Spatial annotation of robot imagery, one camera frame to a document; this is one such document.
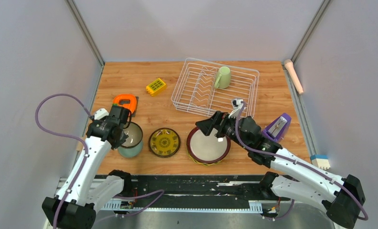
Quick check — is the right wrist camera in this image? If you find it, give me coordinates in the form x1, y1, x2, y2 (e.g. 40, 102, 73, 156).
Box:
229, 98, 246, 118

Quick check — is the light teal bowl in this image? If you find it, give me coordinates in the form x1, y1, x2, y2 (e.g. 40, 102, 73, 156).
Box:
117, 142, 143, 158

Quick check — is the beige cylinder handle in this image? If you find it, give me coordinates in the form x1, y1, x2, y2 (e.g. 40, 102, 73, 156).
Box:
283, 59, 304, 94

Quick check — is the blue and white toy brick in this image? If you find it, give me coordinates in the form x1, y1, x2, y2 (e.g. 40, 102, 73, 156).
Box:
310, 155, 331, 170

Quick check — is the black plate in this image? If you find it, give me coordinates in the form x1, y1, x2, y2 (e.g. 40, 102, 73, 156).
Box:
148, 127, 181, 158

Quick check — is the brown-rimmed white plate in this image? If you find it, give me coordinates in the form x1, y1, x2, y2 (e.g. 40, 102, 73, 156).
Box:
186, 127, 231, 163

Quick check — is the white wire dish rack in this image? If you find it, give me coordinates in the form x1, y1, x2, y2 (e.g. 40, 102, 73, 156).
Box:
171, 58, 260, 117

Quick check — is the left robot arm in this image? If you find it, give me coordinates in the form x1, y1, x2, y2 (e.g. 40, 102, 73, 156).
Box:
42, 105, 133, 229

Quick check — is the yellow patterned black-rimmed plate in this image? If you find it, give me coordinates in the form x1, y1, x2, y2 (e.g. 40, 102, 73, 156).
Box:
148, 127, 181, 158

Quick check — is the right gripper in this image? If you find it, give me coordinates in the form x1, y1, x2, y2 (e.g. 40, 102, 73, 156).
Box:
195, 111, 250, 151

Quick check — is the yellow toy brick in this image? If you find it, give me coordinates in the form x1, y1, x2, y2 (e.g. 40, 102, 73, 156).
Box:
146, 78, 167, 97

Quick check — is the orange toy on grey base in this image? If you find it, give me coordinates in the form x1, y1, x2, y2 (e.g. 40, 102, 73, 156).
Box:
112, 94, 138, 115

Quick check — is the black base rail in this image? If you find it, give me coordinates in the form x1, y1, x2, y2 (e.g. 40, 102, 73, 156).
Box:
119, 175, 289, 210

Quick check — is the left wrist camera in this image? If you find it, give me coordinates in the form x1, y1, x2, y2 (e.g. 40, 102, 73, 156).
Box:
94, 108, 109, 120

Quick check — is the light green mug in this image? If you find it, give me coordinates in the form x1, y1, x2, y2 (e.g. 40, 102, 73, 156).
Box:
214, 66, 231, 89

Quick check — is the dark blue bowl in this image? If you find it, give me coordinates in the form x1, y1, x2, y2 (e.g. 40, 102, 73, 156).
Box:
121, 122, 143, 148

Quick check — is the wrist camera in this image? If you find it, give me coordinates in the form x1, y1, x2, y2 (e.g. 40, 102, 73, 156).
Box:
229, 98, 246, 118
94, 108, 109, 120

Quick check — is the purple metronome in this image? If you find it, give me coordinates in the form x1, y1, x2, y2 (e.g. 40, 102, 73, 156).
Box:
262, 113, 292, 143

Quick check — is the yellow dotted plate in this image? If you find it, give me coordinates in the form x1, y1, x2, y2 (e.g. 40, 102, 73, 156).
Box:
188, 155, 223, 167

